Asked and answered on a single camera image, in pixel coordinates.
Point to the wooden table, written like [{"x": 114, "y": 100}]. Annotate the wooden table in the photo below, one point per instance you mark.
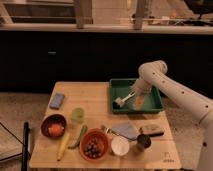
[{"x": 93, "y": 97}]

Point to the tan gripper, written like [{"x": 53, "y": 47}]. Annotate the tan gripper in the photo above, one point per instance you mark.
[{"x": 138, "y": 103}]

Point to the grey blue cloth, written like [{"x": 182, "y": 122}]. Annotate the grey blue cloth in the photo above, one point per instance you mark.
[{"x": 126, "y": 129}]

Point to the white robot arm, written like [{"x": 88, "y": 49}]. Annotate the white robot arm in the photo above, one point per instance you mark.
[{"x": 154, "y": 74}]

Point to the green cucumber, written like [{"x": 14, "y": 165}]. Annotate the green cucumber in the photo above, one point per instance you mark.
[{"x": 81, "y": 134}]

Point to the white dish brush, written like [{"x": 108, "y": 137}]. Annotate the white dish brush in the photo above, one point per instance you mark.
[{"x": 119, "y": 102}]

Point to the dark red bowl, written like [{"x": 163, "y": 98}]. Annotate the dark red bowl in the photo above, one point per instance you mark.
[{"x": 49, "y": 121}]

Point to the brown scrub block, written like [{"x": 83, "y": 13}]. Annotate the brown scrub block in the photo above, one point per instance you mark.
[{"x": 152, "y": 130}]

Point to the green plastic cup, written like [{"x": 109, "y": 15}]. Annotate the green plastic cup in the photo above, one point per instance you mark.
[{"x": 78, "y": 115}]

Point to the orange carrot piece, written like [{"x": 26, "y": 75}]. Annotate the orange carrot piece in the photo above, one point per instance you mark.
[{"x": 55, "y": 130}]

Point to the white small bowl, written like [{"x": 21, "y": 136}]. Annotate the white small bowl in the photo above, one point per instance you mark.
[{"x": 120, "y": 146}]

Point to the green plastic tray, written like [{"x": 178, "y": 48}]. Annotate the green plastic tray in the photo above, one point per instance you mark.
[{"x": 121, "y": 87}]

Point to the yellow banana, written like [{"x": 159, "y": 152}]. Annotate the yellow banana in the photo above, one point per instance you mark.
[{"x": 63, "y": 144}]

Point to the black chair frame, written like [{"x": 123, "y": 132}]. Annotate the black chair frame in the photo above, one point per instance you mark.
[{"x": 25, "y": 152}]

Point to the blue sponge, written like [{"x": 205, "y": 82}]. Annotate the blue sponge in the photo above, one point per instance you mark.
[{"x": 56, "y": 101}]

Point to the orange bowl with grapes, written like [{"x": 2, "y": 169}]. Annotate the orange bowl with grapes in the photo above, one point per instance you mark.
[{"x": 94, "y": 145}]

